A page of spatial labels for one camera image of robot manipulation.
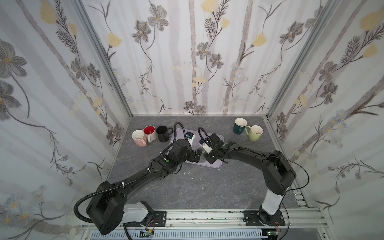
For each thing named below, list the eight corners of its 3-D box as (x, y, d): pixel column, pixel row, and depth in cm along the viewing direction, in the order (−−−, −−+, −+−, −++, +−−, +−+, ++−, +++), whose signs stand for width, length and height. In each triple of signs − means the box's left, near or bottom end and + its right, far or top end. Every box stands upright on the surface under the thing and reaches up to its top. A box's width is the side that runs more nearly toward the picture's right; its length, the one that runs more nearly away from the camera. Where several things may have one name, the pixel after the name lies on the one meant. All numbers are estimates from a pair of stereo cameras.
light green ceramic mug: (246, 142, 107) (250, 133, 99) (244, 134, 112) (248, 125, 104) (258, 142, 108) (264, 133, 99) (256, 134, 112) (261, 125, 104)
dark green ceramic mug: (233, 137, 109) (237, 128, 101) (231, 126, 116) (234, 117, 108) (244, 137, 109) (249, 128, 101) (241, 126, 116) (245, 117, 108)
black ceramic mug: (158, 142, 106) (155, 133, 99) (159, 133, 111) (157, 124, 104) (171, 142, 107) (170, 133, 99) (172, 133, 112) (171, 124, 104)
